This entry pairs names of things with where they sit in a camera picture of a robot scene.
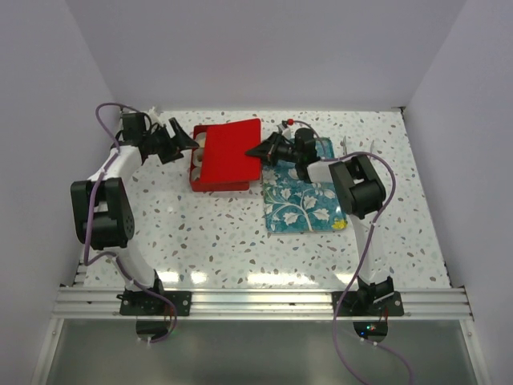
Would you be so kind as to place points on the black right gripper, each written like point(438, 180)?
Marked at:
point(268, 149)

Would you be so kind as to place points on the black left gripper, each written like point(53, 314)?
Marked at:
point(181, 141)

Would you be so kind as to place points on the red box lid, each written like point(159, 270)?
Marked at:
point(225, 160)

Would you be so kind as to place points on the metal tweezers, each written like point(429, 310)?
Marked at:
point(345, 146)

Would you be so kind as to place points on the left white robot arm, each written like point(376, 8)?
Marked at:
point(104, 221)

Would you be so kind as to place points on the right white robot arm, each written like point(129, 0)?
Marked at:
point(364, 185)

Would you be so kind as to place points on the red chocolate box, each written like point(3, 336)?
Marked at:
point(200, 130)

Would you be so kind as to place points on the white paper cup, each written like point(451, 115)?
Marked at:
point(197, 157)
point(196, 173)
point(201, 140)

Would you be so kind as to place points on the teal floral tray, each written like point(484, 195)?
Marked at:
point(293, 206)

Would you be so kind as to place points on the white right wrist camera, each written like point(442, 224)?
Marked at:
point(285, 130)

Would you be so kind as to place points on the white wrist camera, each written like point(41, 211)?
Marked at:
point(285, 130)
point(154, 115)

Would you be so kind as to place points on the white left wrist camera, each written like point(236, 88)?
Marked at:
point(154, 115)

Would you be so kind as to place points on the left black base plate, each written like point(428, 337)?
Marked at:
point(141, 304)

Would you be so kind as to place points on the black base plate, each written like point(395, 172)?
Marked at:
point(141, 304)
point(348, 305)

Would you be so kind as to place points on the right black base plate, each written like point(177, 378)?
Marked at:
point(348, 305)

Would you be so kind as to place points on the aluminium mounting rail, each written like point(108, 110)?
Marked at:
point(273, 305)

